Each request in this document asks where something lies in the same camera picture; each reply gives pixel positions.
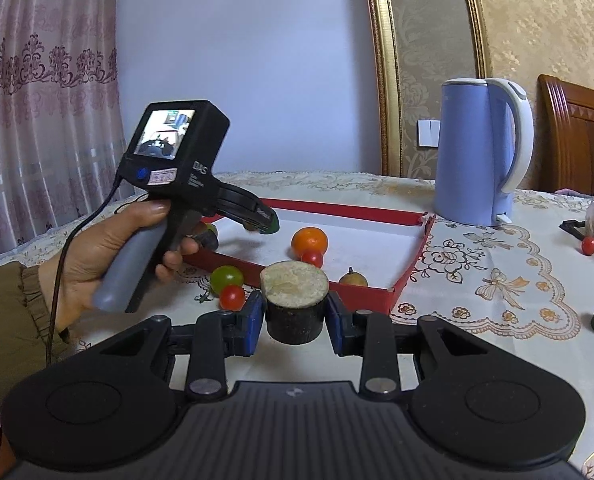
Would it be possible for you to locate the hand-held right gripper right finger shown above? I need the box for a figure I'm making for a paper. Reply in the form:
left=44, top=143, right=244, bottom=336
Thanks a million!
left=325, top=290, right=498, bottom=402

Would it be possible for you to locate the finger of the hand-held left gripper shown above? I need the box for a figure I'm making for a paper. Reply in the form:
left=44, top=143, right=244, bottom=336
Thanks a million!
left=216, top=182, right=279, bottom=236

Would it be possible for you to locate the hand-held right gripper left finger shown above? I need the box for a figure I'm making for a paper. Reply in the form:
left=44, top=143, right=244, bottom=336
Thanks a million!
left=97, top=290, right=267, bottom=402

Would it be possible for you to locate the yellow-brown round fruit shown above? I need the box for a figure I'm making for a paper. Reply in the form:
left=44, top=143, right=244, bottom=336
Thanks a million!
left=338, top=267, right=369, bottom=288

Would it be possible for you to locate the orange mandarin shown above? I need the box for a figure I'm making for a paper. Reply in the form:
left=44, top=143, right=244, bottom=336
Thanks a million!
left=291, top=227, right=329, bottom=259

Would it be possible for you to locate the red cardboard box tray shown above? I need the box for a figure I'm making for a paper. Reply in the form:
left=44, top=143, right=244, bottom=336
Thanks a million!
left=184, top=197, right=436, bottom=317

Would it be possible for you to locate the person's left forearm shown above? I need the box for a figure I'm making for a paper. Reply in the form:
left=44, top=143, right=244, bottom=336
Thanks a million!
left=0, top=260, right=73, bottom=431

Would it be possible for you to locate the person's left hand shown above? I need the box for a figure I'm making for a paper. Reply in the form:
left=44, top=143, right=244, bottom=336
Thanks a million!
left=40, top=199, right=200, bottom=332

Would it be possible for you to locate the short dark sugarcane piece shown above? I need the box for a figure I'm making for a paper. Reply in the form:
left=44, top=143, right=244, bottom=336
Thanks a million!
left=192, top=222, right=219, bottom=252

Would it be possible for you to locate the green tomato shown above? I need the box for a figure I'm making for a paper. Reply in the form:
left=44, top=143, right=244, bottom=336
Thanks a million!
left=210, top=265, right=245, bottom=296

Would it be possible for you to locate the pink lace curtain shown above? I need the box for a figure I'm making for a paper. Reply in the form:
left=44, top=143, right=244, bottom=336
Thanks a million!
left=0, top=0, right=128, bottom=276

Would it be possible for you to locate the blue electric kettle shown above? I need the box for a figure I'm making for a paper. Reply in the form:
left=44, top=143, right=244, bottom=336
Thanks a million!
left=433, top=77, right=534, bottom=227

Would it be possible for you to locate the black cable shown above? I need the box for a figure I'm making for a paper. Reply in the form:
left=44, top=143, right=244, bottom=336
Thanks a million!
left=46, top=177, right=123, bottom=367

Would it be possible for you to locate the white wall switch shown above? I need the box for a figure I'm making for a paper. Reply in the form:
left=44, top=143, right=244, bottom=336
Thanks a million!
left=417, top=119, right=443, bottom=148

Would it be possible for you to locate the gold wall moulding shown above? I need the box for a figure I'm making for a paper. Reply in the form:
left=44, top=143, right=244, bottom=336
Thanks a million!
left=362, top=0, right=492, bottom=178

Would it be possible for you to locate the black flat plastic frame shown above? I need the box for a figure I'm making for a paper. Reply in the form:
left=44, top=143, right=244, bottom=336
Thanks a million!
left=559, top=219, right=594, bottom=242

